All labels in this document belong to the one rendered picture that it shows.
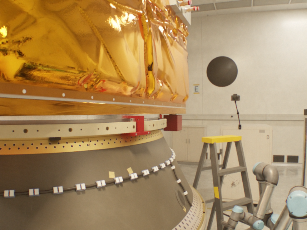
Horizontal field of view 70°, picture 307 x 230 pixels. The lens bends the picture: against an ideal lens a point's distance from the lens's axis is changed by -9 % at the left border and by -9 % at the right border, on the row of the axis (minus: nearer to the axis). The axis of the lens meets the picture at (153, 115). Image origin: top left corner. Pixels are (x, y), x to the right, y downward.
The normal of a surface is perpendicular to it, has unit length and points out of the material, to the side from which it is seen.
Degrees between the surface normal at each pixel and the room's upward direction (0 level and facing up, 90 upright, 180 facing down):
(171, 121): 90
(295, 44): 90
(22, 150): 62
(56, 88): 97
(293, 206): 83
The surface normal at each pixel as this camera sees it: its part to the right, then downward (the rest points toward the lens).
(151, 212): 0.69, -0.46
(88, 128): 0.62, 0.00
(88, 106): 0.92, 0.00
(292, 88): -0.36, 0.01
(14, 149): 0.31, -0.47
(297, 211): -0.57, -0.11
